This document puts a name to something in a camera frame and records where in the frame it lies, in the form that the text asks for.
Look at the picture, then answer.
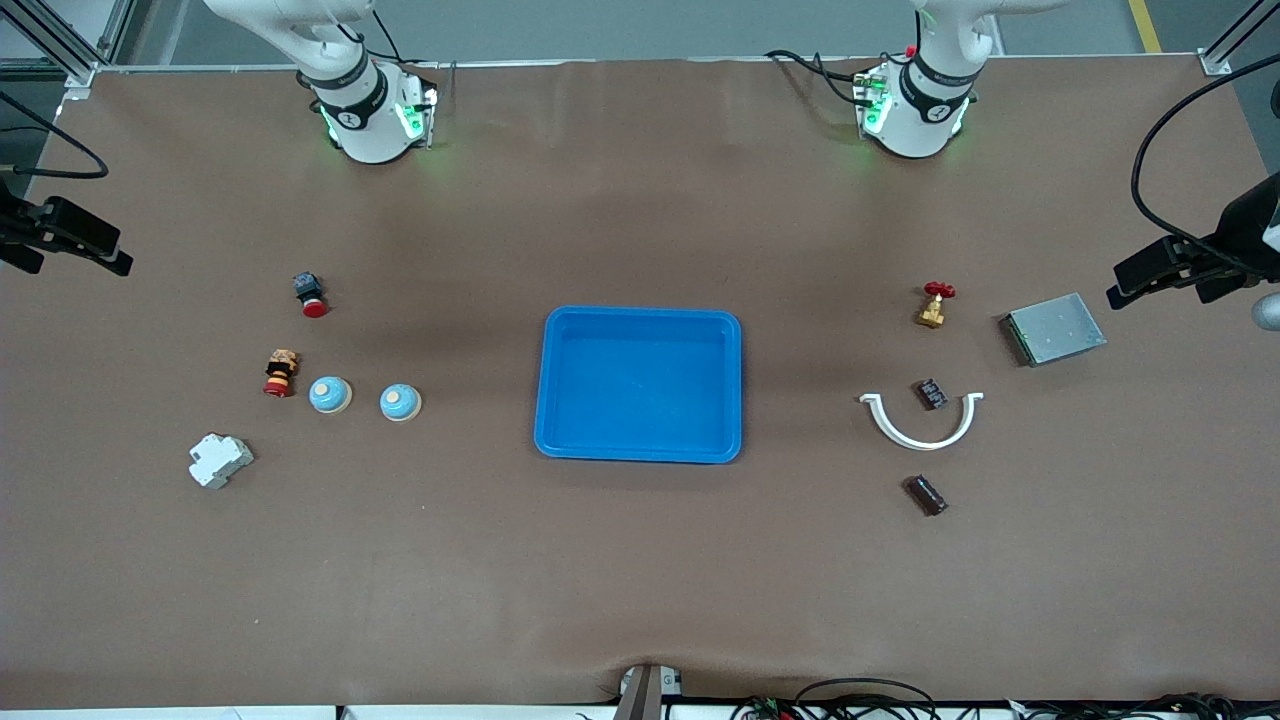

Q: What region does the long dark electrolytic capacitor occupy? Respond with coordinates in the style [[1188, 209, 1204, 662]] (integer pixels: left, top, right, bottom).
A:
[[903, 474, 949, 517]]

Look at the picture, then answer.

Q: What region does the blue plastic tray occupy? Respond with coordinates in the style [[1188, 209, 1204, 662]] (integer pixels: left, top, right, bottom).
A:
[[533, 305, 744, 465]]

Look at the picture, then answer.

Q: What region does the grey metal electronics box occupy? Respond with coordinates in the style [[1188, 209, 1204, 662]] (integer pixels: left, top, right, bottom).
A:
[[999, 292, 1108, 368]]

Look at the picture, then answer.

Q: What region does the red orange black button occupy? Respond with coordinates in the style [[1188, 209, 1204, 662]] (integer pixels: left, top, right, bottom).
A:
[[263, 348, 301, 399]]

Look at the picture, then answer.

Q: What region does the white circuit breaker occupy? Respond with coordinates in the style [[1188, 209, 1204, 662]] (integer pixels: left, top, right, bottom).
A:
[[188, 432, 255, 490]]

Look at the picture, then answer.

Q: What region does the white half-round pipe clamp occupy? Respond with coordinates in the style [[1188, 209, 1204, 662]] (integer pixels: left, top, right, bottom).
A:
[[859, 392, 985, 452]]

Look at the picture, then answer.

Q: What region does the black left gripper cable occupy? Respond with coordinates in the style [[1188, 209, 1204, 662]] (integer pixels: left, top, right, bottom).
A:
[[1130, 52, 1280, 281]]

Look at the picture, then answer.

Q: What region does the aluminium frame post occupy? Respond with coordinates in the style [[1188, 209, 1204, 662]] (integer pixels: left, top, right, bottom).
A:
[[1198, 0, 1280, 77], [0, 0, 136, 101]]

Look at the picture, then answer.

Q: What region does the brass valve red handle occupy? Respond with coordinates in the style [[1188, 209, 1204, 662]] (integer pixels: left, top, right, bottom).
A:
[[914, 281, 957, 330]]

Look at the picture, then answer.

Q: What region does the tangled black cable bundle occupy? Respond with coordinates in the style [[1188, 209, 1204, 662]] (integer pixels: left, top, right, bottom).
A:
[[1010, 692, 1280, 720]]

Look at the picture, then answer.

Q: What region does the black arm base cable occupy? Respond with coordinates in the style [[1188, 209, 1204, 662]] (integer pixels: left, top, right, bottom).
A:
[[765, 48, 867, 107]]

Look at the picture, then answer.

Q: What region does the looped black cable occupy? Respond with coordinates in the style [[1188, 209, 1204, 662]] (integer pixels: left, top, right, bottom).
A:
[[795, 677, 939, 720]]

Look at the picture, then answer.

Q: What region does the aluminium table edge rail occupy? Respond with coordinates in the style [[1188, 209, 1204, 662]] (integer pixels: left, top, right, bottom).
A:
[[95, 52, 1216, 73]]

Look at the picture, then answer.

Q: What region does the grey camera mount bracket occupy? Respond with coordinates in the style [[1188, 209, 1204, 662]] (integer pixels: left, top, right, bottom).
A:
[[612, 663, 683, 720]]

